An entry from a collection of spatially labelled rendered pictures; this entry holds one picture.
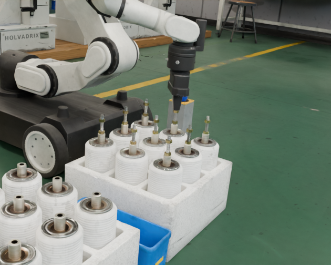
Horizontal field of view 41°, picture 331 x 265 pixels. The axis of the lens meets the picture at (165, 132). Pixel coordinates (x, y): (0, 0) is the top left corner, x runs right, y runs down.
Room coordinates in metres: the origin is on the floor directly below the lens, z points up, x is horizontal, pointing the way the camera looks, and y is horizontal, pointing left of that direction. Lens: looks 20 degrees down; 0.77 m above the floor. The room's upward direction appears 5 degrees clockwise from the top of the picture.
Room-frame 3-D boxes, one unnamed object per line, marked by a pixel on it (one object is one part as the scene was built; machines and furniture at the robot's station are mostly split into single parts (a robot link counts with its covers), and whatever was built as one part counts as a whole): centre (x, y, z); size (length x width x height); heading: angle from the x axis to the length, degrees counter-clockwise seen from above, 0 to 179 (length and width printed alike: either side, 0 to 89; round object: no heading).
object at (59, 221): (0.79, 0.20, 0.26); 0.02 x 0.02 x 0.03
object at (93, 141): (1.27, 0.19, 0.25); 0.08 x 0.08 x 0.01
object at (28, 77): (1.88, 0.53, 0.28); 0.21 x 0.20 x 0.13; 58
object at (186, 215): (1.31, 0.03, 0.09); 0.39 x 0.39 x 0.18; 60
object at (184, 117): (1.60, -0.05, 0.16); 0.07 x 0.07 x 0.31; 60
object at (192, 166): (1.25, -0.07, 0.16); 0.10 x 0.10 x 0.18
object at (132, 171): (1.21, 0.09, 0.16); 0.10 x 0.10 x 0.18
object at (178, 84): (1.41, -0.03, 0.46); 0.13 x 0.10 x 0.12; 11
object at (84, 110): (1.86, 0.50, 0.19); 0.64 x 0.52 x 0.33; 58
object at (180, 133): (1.41, -0.03, 0.25); 0.08 x 0.08 x 0.01
